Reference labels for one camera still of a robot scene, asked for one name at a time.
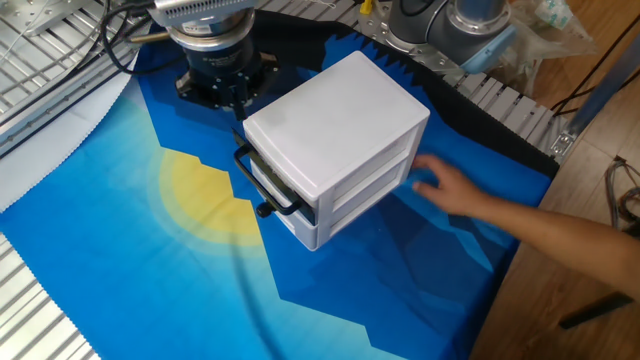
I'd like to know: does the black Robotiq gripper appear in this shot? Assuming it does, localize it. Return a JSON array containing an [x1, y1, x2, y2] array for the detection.
[[174, 45, 282, 122]]

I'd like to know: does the white plastic drawer cabinet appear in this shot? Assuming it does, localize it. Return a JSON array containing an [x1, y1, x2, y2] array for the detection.
[[242, 49, 431, 251]]

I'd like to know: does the white drawer with black handle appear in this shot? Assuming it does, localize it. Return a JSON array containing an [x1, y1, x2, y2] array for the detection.
[[232, 127, 319, 226]]

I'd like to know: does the person's right forearm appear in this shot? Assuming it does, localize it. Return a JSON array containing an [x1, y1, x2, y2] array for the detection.
[[469, 192, 640, 301]]

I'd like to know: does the person's right hand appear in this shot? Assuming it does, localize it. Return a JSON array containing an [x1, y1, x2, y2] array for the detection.
[[410, 153, 484, 219]]

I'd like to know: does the blue mountain sun cloth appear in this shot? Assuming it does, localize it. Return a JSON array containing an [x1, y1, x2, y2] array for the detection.
[[0, 9, 561, 360]]

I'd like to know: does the aluminium mounting plate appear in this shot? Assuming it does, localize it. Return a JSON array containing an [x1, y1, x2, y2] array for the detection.
[[0, 0, 109, 39]]

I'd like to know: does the crumpled clear plastic bag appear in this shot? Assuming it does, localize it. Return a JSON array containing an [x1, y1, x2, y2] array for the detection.
[[499, 0, 600, 96]]

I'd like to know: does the grey aluminium brace beam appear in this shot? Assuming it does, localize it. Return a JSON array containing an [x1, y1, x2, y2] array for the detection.
[[549, 30, 640, 162]]

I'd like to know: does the black flat bar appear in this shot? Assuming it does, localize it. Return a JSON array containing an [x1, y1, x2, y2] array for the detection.
[[558, 292, 636, 330]]

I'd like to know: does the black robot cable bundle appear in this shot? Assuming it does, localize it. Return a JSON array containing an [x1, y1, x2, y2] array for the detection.
[[97, 0, 189, 76]]

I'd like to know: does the grey floor cable coil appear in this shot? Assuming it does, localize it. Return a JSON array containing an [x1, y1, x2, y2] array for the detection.
[[603, 155, 640, 232]]

